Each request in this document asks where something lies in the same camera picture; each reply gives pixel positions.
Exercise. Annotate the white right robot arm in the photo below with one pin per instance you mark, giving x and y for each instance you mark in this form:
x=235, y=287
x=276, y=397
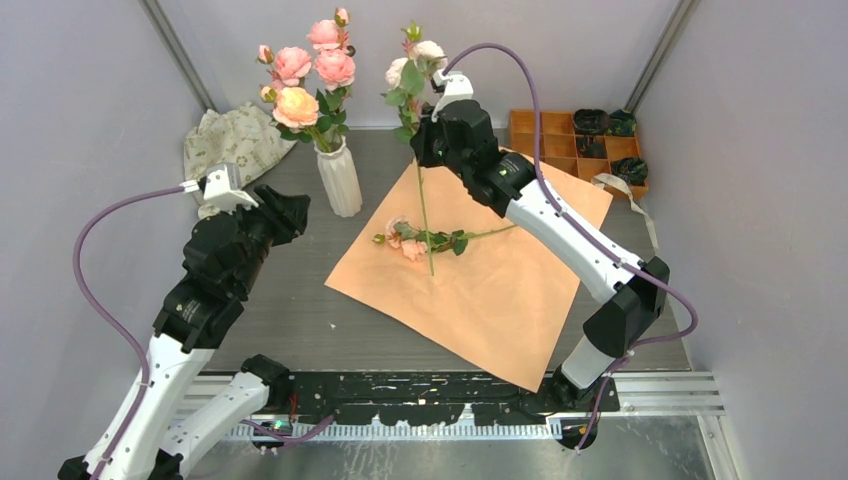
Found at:
x=622, y=283

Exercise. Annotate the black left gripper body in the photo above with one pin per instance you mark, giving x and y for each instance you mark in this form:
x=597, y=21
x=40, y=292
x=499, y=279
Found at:
x=262, y=227

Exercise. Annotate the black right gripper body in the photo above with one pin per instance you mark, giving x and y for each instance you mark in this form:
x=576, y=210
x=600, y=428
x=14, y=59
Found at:
x=432, y=152

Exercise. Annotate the cream printed cloth bag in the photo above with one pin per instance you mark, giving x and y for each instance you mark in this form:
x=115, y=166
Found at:
x=241, y=145

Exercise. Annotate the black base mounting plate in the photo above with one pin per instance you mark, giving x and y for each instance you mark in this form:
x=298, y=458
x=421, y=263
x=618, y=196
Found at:
x=418, y=398

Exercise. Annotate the pale rose stem four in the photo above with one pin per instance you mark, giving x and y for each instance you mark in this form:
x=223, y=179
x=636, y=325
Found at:
x=407, y=77

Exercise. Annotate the dark rolled fabric middle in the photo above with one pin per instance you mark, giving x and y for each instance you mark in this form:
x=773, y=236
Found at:
x=592, y=147

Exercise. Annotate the dark rolled fabric top left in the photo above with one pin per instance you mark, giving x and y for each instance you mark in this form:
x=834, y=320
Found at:
x=591, y=121

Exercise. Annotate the pink rose stem one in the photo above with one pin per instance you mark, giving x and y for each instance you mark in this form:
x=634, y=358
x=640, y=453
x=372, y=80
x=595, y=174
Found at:
x=294, y=110

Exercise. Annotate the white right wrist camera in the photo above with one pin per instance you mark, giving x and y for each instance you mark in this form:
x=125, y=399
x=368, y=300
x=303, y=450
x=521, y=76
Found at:
x=451, y=87

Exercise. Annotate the dark rolled fabric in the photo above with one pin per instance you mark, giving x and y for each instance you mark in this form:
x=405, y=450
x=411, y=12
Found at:
x=591, y=121
x=592, y=147

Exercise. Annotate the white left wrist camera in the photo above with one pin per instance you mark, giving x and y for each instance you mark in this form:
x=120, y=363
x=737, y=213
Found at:
x=220, y=190

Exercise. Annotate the pink rose stem two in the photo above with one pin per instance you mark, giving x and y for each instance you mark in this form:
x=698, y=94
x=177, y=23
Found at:
x=335, y=67

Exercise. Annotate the aluminium front rail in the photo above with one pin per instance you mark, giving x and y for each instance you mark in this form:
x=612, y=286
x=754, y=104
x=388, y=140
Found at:
x=628, y=394

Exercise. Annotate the cream ribbon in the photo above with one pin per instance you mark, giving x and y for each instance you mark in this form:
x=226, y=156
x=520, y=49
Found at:
x=618, y=185

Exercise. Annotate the blue green rolled fabric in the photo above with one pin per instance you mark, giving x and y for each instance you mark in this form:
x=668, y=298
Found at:
x=622, y=123

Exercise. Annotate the small pink rose stem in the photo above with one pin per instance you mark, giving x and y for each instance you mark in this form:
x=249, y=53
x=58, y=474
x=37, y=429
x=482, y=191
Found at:
x=416, y=244

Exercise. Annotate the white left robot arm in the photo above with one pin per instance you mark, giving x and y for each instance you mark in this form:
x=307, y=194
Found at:
x=222, y=261

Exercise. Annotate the green rolled fabric bottom right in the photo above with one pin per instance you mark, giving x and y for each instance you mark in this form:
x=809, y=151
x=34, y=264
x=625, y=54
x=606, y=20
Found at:
x=633, y=170

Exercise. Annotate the white ribbed vase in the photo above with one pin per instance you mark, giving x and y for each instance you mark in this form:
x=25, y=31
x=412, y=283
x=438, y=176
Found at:
x=339, y=177

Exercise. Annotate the orange wrapping paper sheet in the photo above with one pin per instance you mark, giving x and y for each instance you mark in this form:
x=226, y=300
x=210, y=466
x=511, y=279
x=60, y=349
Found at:
x=501, y=305

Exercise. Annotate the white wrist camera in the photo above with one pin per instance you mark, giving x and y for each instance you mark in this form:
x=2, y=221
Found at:
x=220, y=190
x=451, y=87

